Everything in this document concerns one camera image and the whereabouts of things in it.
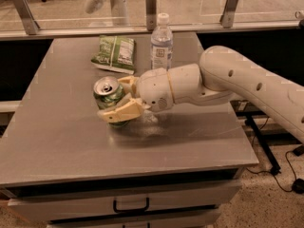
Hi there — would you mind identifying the black metal stand leg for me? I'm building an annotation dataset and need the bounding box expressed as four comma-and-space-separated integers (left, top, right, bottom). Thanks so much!
245, 115, 281, 176

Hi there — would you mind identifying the black power cable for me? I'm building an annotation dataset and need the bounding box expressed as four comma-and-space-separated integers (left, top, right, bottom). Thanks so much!
246, 117, 304, 195

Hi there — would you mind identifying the right metal railing bracket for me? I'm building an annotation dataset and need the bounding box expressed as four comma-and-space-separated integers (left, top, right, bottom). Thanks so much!
219, 0, 238, 29

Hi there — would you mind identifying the black drawer handle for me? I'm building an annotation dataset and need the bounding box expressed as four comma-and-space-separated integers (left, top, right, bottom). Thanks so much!
112, 198, 150, 214

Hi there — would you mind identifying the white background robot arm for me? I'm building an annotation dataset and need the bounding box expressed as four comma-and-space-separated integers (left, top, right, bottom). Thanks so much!
85, 0, 129, 26

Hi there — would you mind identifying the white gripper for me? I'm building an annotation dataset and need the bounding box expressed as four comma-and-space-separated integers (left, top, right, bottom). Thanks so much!
97, 68, 174, 124

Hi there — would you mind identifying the left metal railing bracket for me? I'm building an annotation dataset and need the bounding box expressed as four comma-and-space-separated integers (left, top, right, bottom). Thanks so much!
11, 0, 40, 35

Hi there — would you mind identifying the green soda can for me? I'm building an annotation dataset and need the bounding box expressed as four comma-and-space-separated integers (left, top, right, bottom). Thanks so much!
92, 75, 130, 128

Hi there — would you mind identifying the green chip bag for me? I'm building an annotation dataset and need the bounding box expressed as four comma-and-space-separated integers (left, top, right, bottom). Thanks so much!
91, 36, 135, 74

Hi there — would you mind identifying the clear plastic water bottle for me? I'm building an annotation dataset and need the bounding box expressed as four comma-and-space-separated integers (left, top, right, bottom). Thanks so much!
150, 13, 173, 69

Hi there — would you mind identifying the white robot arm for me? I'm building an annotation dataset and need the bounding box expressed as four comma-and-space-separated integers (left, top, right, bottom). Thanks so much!
94, 46, 304, 143

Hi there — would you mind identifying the middle metal railing bracket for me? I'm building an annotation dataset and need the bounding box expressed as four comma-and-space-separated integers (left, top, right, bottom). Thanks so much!
145, 0, 157, 30

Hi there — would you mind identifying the metal railing bracket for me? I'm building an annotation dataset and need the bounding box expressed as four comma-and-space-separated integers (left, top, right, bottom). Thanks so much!
219, 0, 238, 29
11, 0, 40, 35
145, 0, 157, 30

